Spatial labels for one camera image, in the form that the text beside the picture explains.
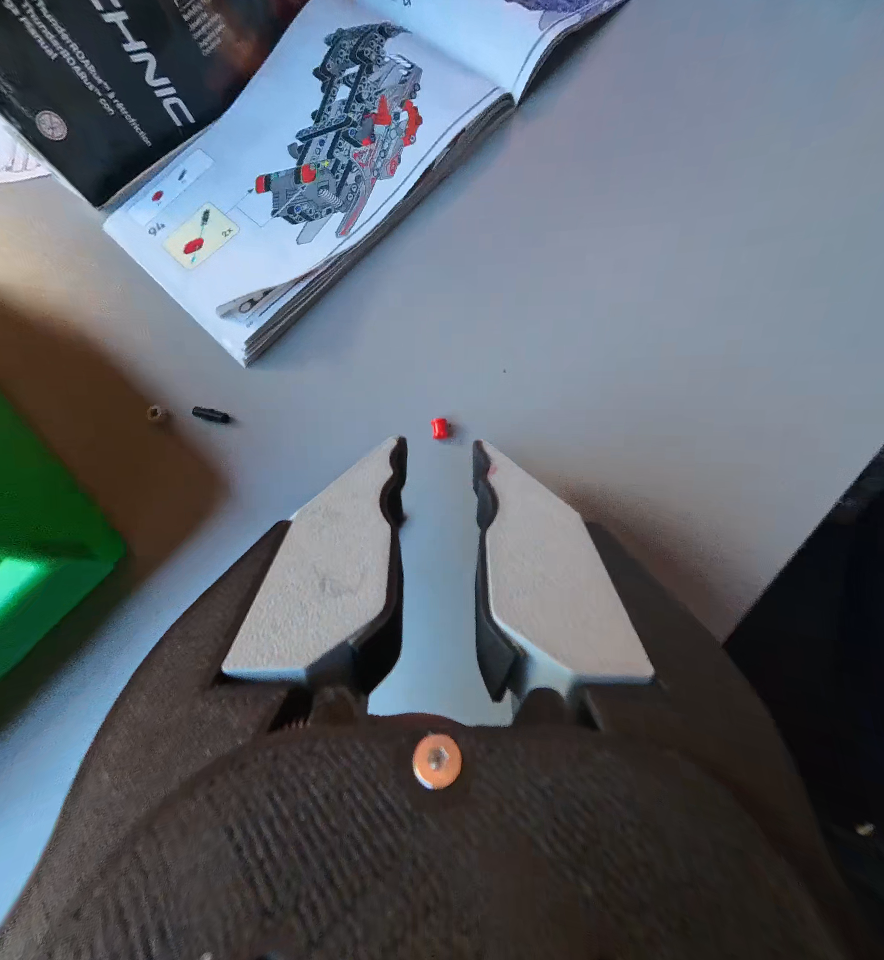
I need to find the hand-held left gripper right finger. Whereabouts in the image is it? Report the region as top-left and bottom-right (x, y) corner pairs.
(472, 439), (656, 704)

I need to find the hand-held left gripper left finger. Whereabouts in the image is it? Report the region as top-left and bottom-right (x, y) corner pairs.
(220, 435), (409, 696)

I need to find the black toy set box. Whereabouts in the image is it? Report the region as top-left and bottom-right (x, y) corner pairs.
(0, 0), (315, 211)

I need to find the green plastic bin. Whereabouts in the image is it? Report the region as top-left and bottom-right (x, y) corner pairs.
(0, 343), (129, 727)

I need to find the open instruction booklet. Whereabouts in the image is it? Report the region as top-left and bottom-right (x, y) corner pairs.
(103, 0), (632, 369)

